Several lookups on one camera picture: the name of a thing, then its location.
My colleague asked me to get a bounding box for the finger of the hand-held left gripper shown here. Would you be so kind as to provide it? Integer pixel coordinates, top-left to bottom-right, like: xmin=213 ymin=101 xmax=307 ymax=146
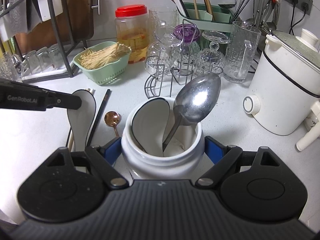
xmin=46 ymin=90 xmax=83 ymax=110

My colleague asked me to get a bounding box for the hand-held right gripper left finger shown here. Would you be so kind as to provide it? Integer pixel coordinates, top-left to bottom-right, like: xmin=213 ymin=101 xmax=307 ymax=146
xmin=44 ymin=137 xmax=129 ymax=189

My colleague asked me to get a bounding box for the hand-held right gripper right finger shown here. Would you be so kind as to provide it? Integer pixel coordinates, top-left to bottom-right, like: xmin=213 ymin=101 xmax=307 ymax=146
xmin=195 ymin=135 xmax=282 ymax=187

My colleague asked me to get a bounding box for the rose gold small spoon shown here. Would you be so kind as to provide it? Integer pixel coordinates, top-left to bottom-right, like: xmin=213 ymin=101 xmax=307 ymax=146
xmin=104 ymin=111 xmax=122 ymax=137

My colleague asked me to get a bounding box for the black chopstick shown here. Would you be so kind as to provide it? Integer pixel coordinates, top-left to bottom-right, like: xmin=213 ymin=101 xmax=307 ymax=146
xmin=86 ymin=89 xmax=112 ymax=147

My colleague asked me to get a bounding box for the white ceramic mug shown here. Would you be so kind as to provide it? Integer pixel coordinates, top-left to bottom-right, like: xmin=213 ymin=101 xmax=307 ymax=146
xmin=121 ymin=97 xmax=206 ymax=180

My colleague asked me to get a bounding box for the metal spoon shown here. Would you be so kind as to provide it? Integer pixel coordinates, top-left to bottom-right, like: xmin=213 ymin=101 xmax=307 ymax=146
xmin=162 ymin=73 xmax=222 ymax=153

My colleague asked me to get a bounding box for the row of hanging metal utensils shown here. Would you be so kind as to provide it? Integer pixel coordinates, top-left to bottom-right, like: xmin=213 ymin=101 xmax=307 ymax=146
xmin=235 ymin=0 xmax=279 ymax=34

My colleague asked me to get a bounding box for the white drain tray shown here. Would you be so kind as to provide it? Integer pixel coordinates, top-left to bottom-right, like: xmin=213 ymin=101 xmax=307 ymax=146
xmin=21 ymin=64 xmax=75 ymax=81

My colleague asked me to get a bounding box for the textured glass mug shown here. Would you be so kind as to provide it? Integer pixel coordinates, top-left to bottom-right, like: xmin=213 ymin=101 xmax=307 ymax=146
xmin=222 ymin=21 xmax=262 ymax=83
xmin=0 ymin=52 xmax=19 ymax=82

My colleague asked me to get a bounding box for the small drinking glass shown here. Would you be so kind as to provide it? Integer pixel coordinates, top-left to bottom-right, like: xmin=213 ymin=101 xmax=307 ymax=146
xmin=37 ymin=47 xmax=51 ymax=67
xmin=24 ymin=51 xmax=38 ymax=68
xmin=49 ymin=44 xmax=63 ymax=68

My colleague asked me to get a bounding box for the green plastic basket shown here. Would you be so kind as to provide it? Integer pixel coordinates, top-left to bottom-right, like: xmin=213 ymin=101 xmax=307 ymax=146
xmin=72 ymin=41 xmax=132 ymax=85

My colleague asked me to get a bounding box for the pile of wooden toothpicks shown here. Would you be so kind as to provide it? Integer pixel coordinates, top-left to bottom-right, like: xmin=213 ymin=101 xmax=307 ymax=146
xmin=79 ymin=42 xmax=132 ymax=70

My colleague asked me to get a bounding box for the black metal dish rack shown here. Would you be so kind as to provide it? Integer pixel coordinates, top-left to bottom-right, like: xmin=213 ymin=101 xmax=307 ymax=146
xmin=0 ymin=0 xmax=87 ymax=84

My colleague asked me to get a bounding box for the white electric cooking pot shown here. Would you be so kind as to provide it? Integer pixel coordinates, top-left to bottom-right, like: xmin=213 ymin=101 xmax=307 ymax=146
xmin=243 ymin=29 xmax=320 ymax=152

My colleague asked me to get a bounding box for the grey kitchen knife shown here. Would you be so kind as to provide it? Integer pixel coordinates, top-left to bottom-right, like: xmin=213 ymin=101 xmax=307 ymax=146
xmin=25 ymin=0 xmax=43 ymax=30

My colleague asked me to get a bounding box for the speckled kitchen cleaver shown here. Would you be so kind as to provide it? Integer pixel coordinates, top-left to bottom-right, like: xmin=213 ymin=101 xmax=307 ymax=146
xmin=7 ymin=0 xmax=28 ymax=34

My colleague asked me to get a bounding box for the cluster of clear glass cups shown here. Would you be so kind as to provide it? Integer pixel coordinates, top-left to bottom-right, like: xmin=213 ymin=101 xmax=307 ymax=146
xmin=144 ymin=25 xmax=230 ymax=80

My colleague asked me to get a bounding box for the wooden cutting board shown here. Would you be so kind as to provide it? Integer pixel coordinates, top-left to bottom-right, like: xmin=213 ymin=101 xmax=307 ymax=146
xmin=15 ymin=0 xmax=95 ymax=53

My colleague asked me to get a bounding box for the glass jar purple lid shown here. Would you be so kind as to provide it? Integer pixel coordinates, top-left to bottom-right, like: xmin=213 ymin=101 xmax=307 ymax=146
xmin=173 ymin=24 xmax=200 ymax=44

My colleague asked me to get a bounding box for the textured glass tumbler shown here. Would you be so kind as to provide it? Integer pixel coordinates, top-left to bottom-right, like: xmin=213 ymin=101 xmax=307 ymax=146
xmin=149 ymin=7 xmax=178 ymax=43

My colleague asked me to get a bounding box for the glass pot lid white knob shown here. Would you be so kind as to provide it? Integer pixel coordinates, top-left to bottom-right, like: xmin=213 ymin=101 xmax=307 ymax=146
xmin=270 ymin=28 xmax=320 ymax=69

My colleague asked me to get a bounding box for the green utensil holder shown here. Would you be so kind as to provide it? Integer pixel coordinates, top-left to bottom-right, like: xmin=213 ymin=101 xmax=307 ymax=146
xmin=177 ymin=2 xmax=234 ymax=34

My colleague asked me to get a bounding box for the metal wire cup rack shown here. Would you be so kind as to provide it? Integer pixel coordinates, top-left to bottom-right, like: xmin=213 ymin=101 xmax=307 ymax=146
xmin=144 ymin=19 xmax=224 ymax=98

